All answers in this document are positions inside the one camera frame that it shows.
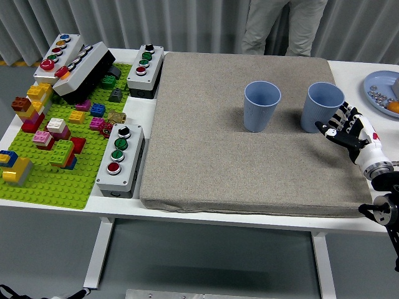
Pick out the yellow toy brick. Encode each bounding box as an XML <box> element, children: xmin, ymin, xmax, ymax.
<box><xmin>17</xmin><ymin>101</ymin><xmax>44</xmax><ymax>121</ymax></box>
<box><xmin>68</xmin><ymin>110</ymin><xmax>86</xmax><ymax>125</ymax></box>
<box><xmin>1</xmin><ymin>156</ymin><xmax>31</xmax><ymax>183</ymax></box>
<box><xmin>26</xmin><ymin>82</ymin><xmax>54</xmax><ymax>101</ymax></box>

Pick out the dark pink toy brick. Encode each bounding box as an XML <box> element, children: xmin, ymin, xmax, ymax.
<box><xmin>49</xmin><ymin>126</ymin><xmax>72</xmax><ymax>141</ymax></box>

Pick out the blue ribbed plastic cup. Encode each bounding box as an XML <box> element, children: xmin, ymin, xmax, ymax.
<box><xmin>300</xmin><ymin>82</ymin><xmax>346</xmax><ymax>134</ymax></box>
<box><xmin>243</xmin><ymin>80</ymin><xmax>282</xmax><ymax>133</ymax></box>

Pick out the green toy brick stack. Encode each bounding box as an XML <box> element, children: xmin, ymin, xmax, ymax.
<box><xmin>49</xmin><ymin>139</ymin><xmax>75</xmax><ymax>168</ymax></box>

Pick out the grey five-button control box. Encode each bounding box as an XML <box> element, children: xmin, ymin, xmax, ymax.
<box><xmin>33</xmin><ymin>33</ymin><xmax>85</xmax><ymax>85</ymax></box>

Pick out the person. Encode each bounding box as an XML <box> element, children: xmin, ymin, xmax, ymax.
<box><xmin>241</xmin><ymin>0</ymin><xmax>328</xmax><ymax>57</ymax></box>

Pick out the dark grey slope brick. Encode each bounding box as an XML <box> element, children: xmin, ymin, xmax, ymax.
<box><xmin>108</xmin><ymin>88</ymin><xmax>124</xmax><ymax>103</ymax></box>

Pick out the grey pleated curtain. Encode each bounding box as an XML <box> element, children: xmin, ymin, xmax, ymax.
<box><xmin>0</xmin><ymin>0</ymin><xmax>399</xmax><ymax>66</ymax></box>

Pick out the green studded baseplate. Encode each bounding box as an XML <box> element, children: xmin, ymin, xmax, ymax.
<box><xmin>0</xmin><ymin>63</ymin><xmax>133</xmax><ymax>211</ymax></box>

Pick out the blue toy brick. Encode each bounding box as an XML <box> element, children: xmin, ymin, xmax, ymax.
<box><xmin>90</xmin><ymin>103</ymin><xmax>107</xmax><ymax>118</ymax></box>
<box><xmin>0</xmin><ymin>149</ymin><xmax>19</xmax><ymax>168</ymax></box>

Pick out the white table leg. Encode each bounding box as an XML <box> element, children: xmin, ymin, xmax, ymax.
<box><xmin>83</xmin><ymin>216</ymin><xmax>115</xmax><ymax>290</ymax></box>
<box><xmin>311</xmin><ymin>232</ymin><xmax>337</xmax><ymax>299</ymax></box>

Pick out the grey-brown fabric mat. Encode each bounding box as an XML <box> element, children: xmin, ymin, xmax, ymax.
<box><xmin>139</xmin><ymin>51</ymin><xmax>373</xmax><ymax>218</ymax></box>

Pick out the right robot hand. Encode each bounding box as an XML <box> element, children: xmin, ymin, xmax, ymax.
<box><xmin>314</xmin><ymin>100</ymin><xmax>390</xmax><ymax>168</ymax></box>

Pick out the tilted grey black-based button box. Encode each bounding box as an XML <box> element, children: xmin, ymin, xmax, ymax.
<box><xmin>52</xmin><ymin>41</ymin><xmax>117</xmax><ymax>105</ymax></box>

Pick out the brass valve with red handwheel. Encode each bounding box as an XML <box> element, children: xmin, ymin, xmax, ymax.
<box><xmin>99</xmin><ymin>110</ymin><xmax>128</xmax><ymax>137</ymax></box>

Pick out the red toy brick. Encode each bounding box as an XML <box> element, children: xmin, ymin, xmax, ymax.
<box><xmin>70</xmin><ymin>136</ymin><xmax>87</xmax><ymax>155</ymax></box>
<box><xmin>21</xmin><ymin>113</ymin><xmax>46</xmax><ymax>134</ymax></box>

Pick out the brown toy brick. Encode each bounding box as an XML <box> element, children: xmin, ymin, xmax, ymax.
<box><xmin>11</xmin><ymin>96</ymin><xmax>32</xmax><ymax>112</ymax></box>

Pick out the blue plate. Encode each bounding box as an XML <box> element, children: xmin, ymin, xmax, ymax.
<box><xmin>363</xmin><ymin>70</ymin><xmax>399</xmax><ymax>118</ymax></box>

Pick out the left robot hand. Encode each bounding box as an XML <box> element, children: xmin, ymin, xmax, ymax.
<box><xmin>57</xmin><ymin>288</ymin><xmax>92</xmax><ymax>299</ymax></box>

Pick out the white toy brick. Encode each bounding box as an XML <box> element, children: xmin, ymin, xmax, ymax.
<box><xmin>46</xmin><ymin>117</ymin><xmax>68</xmax><ymax>133</ymax></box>

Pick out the light pink toy brick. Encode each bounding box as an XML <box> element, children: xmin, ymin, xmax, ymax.
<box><xmin>32</xmin><ymin>130</ymin><xmax>53</xmax><ymax>146</ymax></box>

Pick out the grey four-button control box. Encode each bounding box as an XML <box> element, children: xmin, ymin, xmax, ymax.
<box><xmin>95</xmin><ymin>123</ymin><xmax>146</xmax><ymax>199</ymax></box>
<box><xmin>127</xmin><ymin>44</ymin><xmax>165</xmax><ymax>100</ymax></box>

